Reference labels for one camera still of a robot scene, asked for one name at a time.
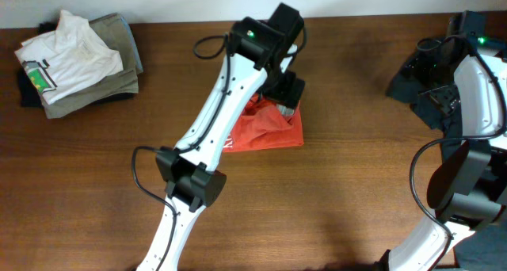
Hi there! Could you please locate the red orange t-shirt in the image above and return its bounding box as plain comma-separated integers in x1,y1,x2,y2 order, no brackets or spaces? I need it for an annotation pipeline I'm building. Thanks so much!
223,94,304,153

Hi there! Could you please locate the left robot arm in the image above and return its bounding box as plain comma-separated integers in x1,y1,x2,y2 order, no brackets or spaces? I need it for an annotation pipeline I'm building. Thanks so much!
135,3,307,271

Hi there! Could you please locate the light blue folded garment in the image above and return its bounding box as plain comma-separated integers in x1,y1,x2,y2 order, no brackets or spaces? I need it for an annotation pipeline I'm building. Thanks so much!
120,15,143,74

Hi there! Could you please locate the olive folded garment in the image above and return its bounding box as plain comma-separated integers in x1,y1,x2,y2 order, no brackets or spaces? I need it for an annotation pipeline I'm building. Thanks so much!
43,13,139,119

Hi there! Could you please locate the dark navy garment pile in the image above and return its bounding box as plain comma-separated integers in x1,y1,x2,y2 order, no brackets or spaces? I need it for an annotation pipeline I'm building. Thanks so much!
386,32,507,271

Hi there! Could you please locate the black folded garment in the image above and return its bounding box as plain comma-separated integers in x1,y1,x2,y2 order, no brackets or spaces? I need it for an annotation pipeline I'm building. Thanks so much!
17,21,135,109

